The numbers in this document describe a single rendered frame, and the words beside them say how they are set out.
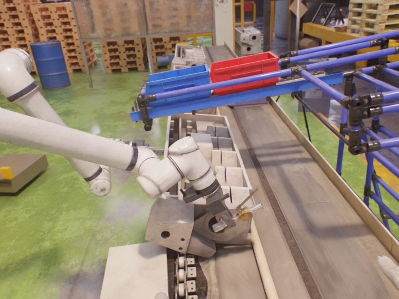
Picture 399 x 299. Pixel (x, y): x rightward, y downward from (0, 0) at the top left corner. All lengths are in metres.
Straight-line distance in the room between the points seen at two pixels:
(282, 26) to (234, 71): 10.55
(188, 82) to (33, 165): 2.61
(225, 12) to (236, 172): 5.91
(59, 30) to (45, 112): 8.09
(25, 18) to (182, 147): 8.84
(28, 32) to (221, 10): 4.79
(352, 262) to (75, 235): 2.12
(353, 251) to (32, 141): 1.15
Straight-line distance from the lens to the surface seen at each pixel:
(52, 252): 2.89
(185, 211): 1.26
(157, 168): 1.07
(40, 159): 4.01
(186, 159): 1.06
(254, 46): 7.04
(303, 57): 1.83
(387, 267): 1.41
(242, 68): 1.59
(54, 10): 9.53
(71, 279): 2.60
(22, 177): 3.81
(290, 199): 1.70
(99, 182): 1.56
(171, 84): 1.59
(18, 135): 1.08
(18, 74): 1.46
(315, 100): 5.12
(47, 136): 1.08
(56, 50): 7.94
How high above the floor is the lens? 1.67
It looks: 25 degrees down
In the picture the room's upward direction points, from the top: 5 degrees counter-clockwise
